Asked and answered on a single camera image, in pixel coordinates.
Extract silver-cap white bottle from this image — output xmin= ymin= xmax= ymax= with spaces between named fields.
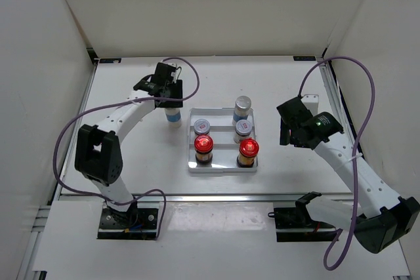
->
xmin=232 ymin=96 xmax=252 ymax=125
xmin=165 ymin=108 xmax=182 ymax=128

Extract red-lid amber jar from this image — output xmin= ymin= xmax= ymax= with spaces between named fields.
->
xmin=237 ymin=138 xmax=259 ymax=168

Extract small pale spice jar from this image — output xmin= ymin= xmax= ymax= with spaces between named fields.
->
xmin=234 ymin=119 xmax=253 ymax=144

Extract small dark spice jar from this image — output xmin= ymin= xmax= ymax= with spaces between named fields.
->
xmin=193 ymin=119 xmax=211 ymax=136

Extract red-lid dark jar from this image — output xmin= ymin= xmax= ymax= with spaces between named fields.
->
xmin=194 ymin=134 xmax=214 ymax=165

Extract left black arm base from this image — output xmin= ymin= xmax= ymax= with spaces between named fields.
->
xmin=96 ymin=203 xmax=167 ymax=241

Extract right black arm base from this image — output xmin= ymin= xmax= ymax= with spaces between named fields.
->
xmin=268 ymin=207 xmax=337 ymax=243

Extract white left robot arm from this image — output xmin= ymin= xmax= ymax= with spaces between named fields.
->
xmin=75 ymin=62 xmax=183 ymax=228

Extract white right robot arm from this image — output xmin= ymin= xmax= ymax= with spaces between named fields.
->
xmin=277 ymin=96 xmax=419 ymax=254

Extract white divided tray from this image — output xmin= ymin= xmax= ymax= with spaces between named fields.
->
xmin=187 ymin=108 xmax=259 ymax=174

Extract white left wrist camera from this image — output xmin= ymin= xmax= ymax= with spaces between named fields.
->
xmin=169 ymin=62 xmax=181 ymax=70

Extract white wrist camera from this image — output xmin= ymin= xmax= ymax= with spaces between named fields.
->
xmin=169 ymin=62 xmax=181 ymax=70
xmin=301 ymin=94 xmax=319 ymax=116

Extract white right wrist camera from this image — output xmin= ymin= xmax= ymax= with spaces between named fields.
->
xmin=301 ymin=94 xmax=319 ymax=116

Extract right aluminium frame rail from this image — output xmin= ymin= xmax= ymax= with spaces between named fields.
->
xmin=319 ymin=62 xmax=350 ymax=134

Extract aluminium frame rail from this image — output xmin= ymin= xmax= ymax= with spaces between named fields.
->
xmin=319 ymin=62 xmax=350 ymax=134
xmin=16 ymin=47 xmax=98 ymax=279
xmin=55 ymin=193 xmax=352 ymax=203

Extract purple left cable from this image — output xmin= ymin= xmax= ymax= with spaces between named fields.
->
xmin=52 ymin=57 xmax=200 ymax=202

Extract purple cable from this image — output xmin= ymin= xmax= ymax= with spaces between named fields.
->
xmin=300 ymin=56 xmax=377 ymax=270
xmin=52 ymin=57 xmax=200 ymax=202

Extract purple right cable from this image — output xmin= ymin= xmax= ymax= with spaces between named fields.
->
xmin=300 ymin=56 xmax=377 ymax=270

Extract front aluminium frame rail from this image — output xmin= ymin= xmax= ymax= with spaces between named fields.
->
xmin=55 ymin=193 xmax=352 ymax=203

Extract left aluminium frame rail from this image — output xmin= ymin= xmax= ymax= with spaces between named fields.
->
xmin=16 ymin=47 xmax=98 ymax=279

